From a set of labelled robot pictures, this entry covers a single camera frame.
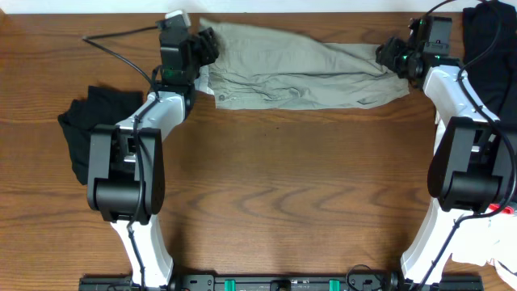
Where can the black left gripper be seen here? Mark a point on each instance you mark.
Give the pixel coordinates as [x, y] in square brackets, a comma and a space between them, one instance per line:
[203, 48]

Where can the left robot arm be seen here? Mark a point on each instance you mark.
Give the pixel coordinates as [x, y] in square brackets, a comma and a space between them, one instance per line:
[126, 178]

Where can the khaki green shorts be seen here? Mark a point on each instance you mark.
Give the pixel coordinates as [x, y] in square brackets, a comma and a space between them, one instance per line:
[261, 68]

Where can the white crumpled garment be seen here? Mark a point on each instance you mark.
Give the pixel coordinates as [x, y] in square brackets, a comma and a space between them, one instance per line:
[469, 176]

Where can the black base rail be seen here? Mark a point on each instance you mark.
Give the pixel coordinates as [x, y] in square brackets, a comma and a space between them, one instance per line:
[361, 280]

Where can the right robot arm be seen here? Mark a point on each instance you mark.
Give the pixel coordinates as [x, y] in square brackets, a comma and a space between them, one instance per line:
[445, 82]

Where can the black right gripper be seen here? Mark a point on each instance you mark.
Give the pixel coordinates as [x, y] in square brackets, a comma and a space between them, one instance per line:
[390, 49]

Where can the black folded polo shirt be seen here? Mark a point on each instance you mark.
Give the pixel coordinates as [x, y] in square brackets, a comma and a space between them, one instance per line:
[103, 105]

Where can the black garment at right edge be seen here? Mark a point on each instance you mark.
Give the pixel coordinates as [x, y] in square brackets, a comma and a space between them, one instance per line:
[493, 77]

